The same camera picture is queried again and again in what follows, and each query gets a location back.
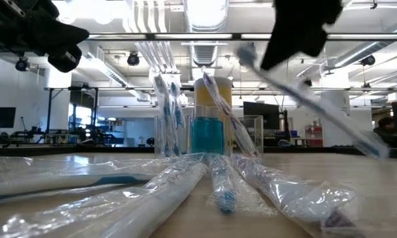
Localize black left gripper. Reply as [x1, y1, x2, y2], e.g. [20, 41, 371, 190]
[6, 0, 90, 73]

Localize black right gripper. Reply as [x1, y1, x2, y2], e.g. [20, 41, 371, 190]
[260, 0, 343, 71]

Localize purple toothbrush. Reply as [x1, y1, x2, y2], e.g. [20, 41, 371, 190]
[233, 155, 365, 238]
[218, 95, 261, 158]

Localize black ceiling spotlight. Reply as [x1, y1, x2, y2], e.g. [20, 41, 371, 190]
[360, 54, 376, 67]
[15, 56, 30, 72]
[126, 51, 141, 67]

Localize clear acrylic organizer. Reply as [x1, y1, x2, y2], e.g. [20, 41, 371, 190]
[154, 114, 265, 159]

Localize black overhead light bar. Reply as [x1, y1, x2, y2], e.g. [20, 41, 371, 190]
[85, 32, 397, 41]

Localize yellow canister white lid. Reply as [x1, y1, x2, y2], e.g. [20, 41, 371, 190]
[194, 76, 233, 156]

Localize red shelf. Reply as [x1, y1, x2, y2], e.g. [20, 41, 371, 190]
[304, 124, 324, 147]

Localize white pillar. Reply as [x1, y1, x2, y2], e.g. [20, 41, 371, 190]
[320, 67, 351, 148]

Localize person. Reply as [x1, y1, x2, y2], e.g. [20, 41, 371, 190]
[372, 116, 397, 148]

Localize black background rig frame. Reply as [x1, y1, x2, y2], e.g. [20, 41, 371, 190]
[44, 85, 197, 148]

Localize black metal table frame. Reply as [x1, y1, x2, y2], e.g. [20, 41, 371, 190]
[0, 145, 397, 159]

